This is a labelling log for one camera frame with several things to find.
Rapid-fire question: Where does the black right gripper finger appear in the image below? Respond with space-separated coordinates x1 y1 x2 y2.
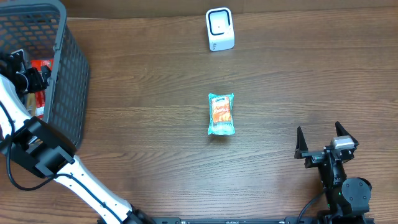
294 126 308 159
335 121 359 146

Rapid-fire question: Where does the orange spaghetti packet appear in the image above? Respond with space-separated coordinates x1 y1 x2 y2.
25 59 53 119

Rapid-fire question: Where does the teal tissue pack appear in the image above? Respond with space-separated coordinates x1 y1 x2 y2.
208 93 235 136

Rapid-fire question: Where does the orange Kleenex tissue pack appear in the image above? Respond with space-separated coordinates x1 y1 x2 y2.
211 96 232 123

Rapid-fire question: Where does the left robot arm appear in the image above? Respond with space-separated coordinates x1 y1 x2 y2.
1 49 154 223

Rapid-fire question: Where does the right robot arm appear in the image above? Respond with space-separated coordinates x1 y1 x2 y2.
294 121 374 223

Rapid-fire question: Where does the white barcode scanner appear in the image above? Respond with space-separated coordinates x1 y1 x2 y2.
205 7 235 52

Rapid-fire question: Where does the grey plastic mesh basket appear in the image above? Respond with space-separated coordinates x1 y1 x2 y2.
1 1 90 146

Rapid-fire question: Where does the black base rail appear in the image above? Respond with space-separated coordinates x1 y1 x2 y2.
96 216 376 224

